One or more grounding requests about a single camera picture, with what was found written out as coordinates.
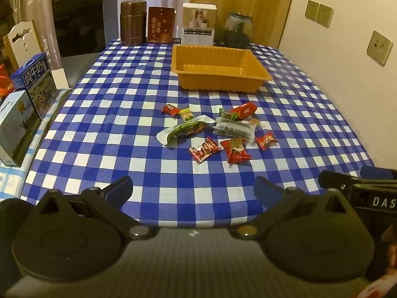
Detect white product box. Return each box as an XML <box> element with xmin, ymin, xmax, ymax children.
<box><xmin>181</xmin><ymin>3</ymin><xmax>218</xmax><ymax>46</ymax></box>

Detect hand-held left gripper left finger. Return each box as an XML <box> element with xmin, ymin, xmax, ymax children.
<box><xmin>37</xmin><ymin>175</ymin><xmax>159</xmax><ymax>240</ymax></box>

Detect red packet with white print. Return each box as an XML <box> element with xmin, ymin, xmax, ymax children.
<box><xmin>230</xmin><ymin>102</ymin><xmax>258</xmax><ymax>120</ymax></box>

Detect red orange snack packet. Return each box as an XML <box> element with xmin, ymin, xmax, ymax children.
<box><xmin>220</xmin><ymin>137</ymin><xmax>252</xmax><ymax>165</ymax></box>

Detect white wooden chair back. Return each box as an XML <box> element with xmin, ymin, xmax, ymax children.
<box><xmin>3</xmin><ymin>20</ymin><xmax>42</xmax><ymax>69</ymax></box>

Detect small green snack packet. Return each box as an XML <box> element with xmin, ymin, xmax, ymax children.
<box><xmin>218</xmin><ymin>108</ymin><xmax>239</xmax><ymax>121</ymax></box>

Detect black appliance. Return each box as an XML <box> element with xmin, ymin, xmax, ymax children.
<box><xmin>51</xmin><ymin>0</ymin><xmax>118</xmax><ymax>69</ymax></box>

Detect long green white snack packet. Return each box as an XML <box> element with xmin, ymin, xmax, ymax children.
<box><xmin>156</xmin><ymin>114</ymin><xmax>215</xmax><ymax>146</ymax></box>

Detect red patterned snack packet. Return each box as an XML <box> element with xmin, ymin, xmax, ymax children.
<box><xmin>189</xmin><ymin>137</ymin><xmax>221</xmax><ymax>164</ymax></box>

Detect beige wall socket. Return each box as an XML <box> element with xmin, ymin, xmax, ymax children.
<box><xmin>316</xmin><ymin>4</ymin><xmax>334</xmax><ymax>28</ymax></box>
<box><xmin>304</xmin><ymin>0</ymin><xmax>320</xmax><ymax>22</ymax></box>

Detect blue milk carton box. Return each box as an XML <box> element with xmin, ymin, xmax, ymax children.
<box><xmin>11</xmin><ymin>53</ymin><xmax>59</xmax><ymax>121</ymax></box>

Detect orange plastic tray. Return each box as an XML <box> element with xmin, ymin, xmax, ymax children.
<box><xmin>171</xmin><ymin>45</ymin><xmax>273</xmax><ymax>93</ymax></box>

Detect blue checkered tablecloth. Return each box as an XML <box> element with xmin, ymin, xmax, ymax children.
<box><xmin>20</xmin><ymin>39</ymin><xmax>376</xmax><ymax>230</ymax></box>

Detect dark shelf rack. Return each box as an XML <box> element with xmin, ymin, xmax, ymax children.
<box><xmin>0</xmin><ymin>0</ymin><xmax>16</xmax><ymax>41</ymax></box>

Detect teal glass jar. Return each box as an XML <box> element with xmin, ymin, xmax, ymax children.
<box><xmin>224</xmin><ymin>12</ymin><xmax>253</xmax><ymax>48</ymax></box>

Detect brown cylindrical canister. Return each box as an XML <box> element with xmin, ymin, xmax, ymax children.
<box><xmin>120</xmin><ymin>0</ymin><xmax>147</xmax><ymax>46</ymax></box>

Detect dark red printed box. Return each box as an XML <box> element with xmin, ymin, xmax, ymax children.
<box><xmin>147</xmin><ymin>6</ymin><xmax>176</xmax><ymax>44</ymax></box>

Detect red bag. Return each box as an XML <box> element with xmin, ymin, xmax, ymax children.
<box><xmin>0</xmin><ymin>64</ymin><xmax>16</xmax><ymax>98</ymax></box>

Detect clear packet with dark bar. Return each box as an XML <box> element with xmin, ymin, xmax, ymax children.
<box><xmin>212</xmin><ymin>117</ymin><xmax>259</xmax><ymax>143</ymax></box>

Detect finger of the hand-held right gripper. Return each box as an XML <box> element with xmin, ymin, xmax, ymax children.
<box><xmin>318</xmin><ymin>170</ymin><xmax>363</xmax><ymax>193</ymax></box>
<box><xmin>360</xmin><ymin>166</ymin><xmax>397</xmax><ymax>183</ymax></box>

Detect red gold twisted candy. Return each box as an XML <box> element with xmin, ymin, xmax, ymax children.
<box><xmin>256</xmin><ymin>131</ymin><xmax>278</xmax><ymax>151</ymax></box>

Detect light blue carton box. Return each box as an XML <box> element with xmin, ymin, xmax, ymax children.
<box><xmin>0</xmin><ymin>90</ymin><xmax>42</xmax><ymax>166</ymax></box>

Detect small red candy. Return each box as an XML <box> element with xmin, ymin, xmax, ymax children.
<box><xmin>162</xmin><ymin>103</ymin><xmax>181</xmax><ymax>117</ymax></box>

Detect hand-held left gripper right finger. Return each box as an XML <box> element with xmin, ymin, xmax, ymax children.
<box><xmin>230</xmin><ymin>176</ymin><xmax>348</xmax><ymax>240</ymax></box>

